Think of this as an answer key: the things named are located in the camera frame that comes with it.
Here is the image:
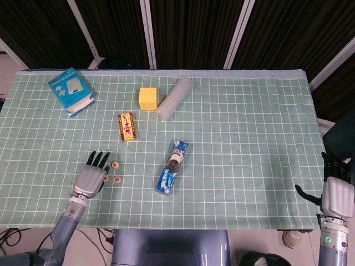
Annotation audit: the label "beige shoe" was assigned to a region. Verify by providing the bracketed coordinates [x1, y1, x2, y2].
[282, 230, 303, 249]

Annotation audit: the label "blue-grey robot torso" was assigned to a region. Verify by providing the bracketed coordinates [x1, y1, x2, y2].
[110, 229, 231, 266]

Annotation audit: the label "yellow sponge block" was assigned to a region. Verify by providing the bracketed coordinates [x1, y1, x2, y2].
[138, 87, 159, 112]

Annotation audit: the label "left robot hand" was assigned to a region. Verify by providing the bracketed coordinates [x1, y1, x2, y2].
[70, 151, 111, 199]

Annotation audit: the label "green checked tablecloth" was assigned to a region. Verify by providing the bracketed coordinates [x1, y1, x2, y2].
[0, 68, 346, 231]

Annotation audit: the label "white metal rack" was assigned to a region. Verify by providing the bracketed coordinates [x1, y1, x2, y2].
[317, 117, 336, 136]

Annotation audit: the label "dark ribbed partition panel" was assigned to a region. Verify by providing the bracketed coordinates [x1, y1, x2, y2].
[74, 0, 153, 69]
[0, 0, 99, 70]
[230, 0, 355, 84]
[148, 0, 250, 70]
[309, 35, 355, 122]

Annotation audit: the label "red yellow card box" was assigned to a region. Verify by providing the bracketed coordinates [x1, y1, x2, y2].
[118, 111, 139, 143]

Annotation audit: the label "clear glue stick bundle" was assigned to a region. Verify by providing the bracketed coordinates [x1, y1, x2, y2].
[154, 76, 194, 123]

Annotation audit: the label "black waste bin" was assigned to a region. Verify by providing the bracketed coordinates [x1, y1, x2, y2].
[239, 251, 292, 266]

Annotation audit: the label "black floor cable bundle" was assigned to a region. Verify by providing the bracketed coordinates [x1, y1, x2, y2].
[0, 227, 34, 247]

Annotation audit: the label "blue Oreo cookie pack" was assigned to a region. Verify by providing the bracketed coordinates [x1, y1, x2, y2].
[155, 140, 190, 196]

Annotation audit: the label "black chair behind table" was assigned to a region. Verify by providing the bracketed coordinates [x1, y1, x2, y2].
[98, 57, 134, 70]

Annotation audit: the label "thin cable with plug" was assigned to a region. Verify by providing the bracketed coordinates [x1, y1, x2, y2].
[77, 228, 116, 253]

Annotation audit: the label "person leg dark jeans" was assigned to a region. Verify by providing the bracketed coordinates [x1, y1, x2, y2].
[323, 109, 355, 167]

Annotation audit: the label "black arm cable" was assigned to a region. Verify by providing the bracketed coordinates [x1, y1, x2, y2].
[35, 231, 55, 252]

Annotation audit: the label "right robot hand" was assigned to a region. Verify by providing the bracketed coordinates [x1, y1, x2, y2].
[295, 151, 355, 219]

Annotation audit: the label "blue kitchen scale box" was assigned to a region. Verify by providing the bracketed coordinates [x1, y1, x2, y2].
[48, 66, 97, 118]

